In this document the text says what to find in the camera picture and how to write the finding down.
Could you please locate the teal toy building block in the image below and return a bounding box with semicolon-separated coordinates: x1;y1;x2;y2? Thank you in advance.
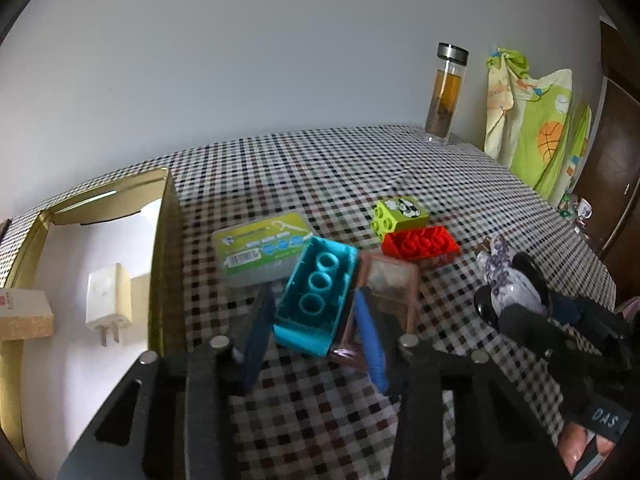
272;236;359;358

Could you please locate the brown framed picture box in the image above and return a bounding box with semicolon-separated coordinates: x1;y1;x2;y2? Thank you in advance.
328;252;420;370

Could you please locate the green dental floss box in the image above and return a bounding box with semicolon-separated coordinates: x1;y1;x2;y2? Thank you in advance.
212;211;316;288

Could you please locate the patterned foil wrapper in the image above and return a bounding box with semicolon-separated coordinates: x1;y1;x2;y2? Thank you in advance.
476;234;548;318

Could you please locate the red toy building block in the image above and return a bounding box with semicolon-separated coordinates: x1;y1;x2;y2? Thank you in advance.
381;226;460;268

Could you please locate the right hand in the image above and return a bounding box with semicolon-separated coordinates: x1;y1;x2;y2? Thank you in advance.
556;420;615;474

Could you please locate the lime green toy block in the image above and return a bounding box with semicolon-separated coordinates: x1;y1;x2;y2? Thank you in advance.
371;196;428;242

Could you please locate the white mug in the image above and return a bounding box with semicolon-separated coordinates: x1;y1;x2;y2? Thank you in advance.
576;198;593;220

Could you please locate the white power adapter plug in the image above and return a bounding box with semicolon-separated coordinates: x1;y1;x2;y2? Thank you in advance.
85;262;132;347

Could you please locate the gold metal tin box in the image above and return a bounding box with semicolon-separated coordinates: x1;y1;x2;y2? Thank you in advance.
1;168;186;479

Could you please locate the beige cardboard box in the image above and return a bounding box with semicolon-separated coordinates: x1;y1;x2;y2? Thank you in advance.
0;288;54;341

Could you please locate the green cartoon blanket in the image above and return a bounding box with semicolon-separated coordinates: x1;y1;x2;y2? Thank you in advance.
484;48;592;207

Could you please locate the glass tea bottle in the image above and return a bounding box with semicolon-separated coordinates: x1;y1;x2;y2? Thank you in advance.
424;42;469;142

